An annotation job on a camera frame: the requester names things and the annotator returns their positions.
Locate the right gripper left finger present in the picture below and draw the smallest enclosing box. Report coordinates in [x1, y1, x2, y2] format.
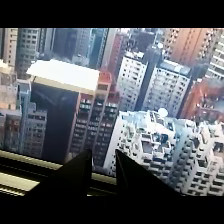
[27, 148, 93, 197]

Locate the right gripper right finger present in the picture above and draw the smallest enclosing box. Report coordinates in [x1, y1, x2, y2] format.
[115, 148, 183, 197]

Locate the silver frame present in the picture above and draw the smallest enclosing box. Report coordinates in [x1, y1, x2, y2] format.
[0, 149, 118, 197]

